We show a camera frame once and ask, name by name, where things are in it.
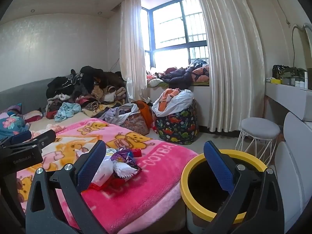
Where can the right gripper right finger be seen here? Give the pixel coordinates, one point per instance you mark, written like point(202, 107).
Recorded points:
point(254, 204)

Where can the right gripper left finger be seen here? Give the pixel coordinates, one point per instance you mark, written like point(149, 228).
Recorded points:
point(44, 213)

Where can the red cylinder roller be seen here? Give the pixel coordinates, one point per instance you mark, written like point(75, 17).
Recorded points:
point(136, 152)

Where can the red plastic wrapper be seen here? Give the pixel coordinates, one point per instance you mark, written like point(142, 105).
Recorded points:
point(113, 181)

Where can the yellow rimmed trash bin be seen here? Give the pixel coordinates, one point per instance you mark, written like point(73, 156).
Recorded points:
point(202, 194)

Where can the floral pillow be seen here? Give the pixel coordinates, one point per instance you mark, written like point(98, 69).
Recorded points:
point(12, 125)

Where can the white curved cabinet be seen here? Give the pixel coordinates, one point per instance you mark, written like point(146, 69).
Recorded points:
point(292, 162)

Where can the grey headboard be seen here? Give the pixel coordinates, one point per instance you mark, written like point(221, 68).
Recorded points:
point(31, 96)

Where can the light blue garment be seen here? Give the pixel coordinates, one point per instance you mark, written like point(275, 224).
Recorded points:
point(67, 110)

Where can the pink cartoon bear blanket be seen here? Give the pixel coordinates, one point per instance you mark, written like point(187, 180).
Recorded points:
point(149, 201)

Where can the pile of clothes on bed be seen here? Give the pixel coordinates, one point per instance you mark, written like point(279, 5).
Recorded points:
point(96, 91)

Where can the dinosaur print laundry basket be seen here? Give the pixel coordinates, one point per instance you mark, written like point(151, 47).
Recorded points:
point(179, 128)

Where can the white vanity desk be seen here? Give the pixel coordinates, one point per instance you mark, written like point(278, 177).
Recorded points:
point(295, 99)

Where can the floral fabric bag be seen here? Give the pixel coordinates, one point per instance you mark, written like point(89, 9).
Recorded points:
point(136, 123)

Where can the orange bag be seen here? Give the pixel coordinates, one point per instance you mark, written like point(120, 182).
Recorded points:
point(145, 110)

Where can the white cloth in basket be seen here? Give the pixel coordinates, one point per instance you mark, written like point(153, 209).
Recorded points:
point(172, 101)

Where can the dark cosmetic bag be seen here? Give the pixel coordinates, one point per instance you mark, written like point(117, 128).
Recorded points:
point(281, 72)

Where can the cream curtain left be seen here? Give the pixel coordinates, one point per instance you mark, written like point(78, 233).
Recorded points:
point(132, 59)

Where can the cream curtain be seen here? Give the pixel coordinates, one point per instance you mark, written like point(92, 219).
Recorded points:
point(236, 63)
point(132, 59)

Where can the clothes on window sill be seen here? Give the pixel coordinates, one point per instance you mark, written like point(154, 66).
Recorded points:
point(196, 74)

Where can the vanity mirror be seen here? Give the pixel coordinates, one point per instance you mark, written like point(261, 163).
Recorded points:
point(301, 42)

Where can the cream curtain right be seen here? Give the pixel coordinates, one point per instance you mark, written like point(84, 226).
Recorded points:
point(236, 63)

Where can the dark framed window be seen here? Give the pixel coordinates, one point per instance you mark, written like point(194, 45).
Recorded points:
point(174, 35)

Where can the white wire frame stool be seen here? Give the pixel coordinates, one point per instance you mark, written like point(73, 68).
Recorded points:
point(260, 133)

